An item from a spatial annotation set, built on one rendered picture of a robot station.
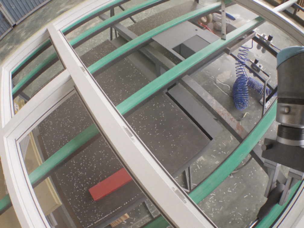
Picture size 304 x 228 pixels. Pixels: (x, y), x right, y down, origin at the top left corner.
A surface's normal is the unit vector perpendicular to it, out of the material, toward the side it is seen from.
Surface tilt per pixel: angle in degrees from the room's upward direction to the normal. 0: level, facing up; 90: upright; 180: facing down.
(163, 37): 0
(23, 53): 90
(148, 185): 0
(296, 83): 47
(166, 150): 0
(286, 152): 68
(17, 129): 90
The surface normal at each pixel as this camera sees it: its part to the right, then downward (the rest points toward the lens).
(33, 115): 0.62, 0.68
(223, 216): -0.11, -0.42
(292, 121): -0.83, 0.05
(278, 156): -0.95, 0.00
